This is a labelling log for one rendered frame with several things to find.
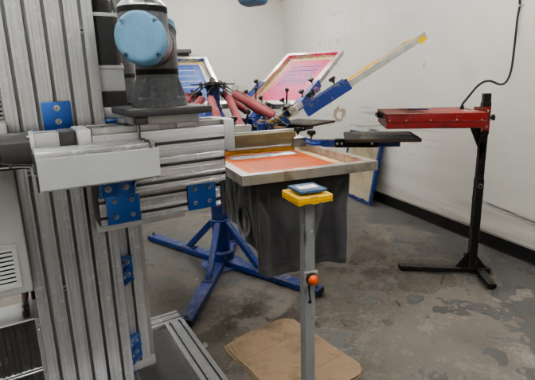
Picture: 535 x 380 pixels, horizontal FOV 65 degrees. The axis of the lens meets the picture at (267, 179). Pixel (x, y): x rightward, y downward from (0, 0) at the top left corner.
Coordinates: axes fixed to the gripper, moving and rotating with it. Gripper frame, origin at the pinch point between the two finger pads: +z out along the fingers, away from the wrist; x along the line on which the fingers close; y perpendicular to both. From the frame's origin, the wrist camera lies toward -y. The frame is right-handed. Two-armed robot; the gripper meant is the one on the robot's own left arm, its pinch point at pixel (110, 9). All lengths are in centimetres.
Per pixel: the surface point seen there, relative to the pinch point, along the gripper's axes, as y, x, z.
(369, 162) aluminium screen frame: 54, 117, -63
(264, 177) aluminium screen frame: 61, 74, -75
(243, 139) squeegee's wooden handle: 55, 69, -16
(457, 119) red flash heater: 35, 194, 9
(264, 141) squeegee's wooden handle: 55, 80, -13
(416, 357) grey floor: 147, 160, -55
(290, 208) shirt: 75, 88, -63
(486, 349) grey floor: 142, 195, -54
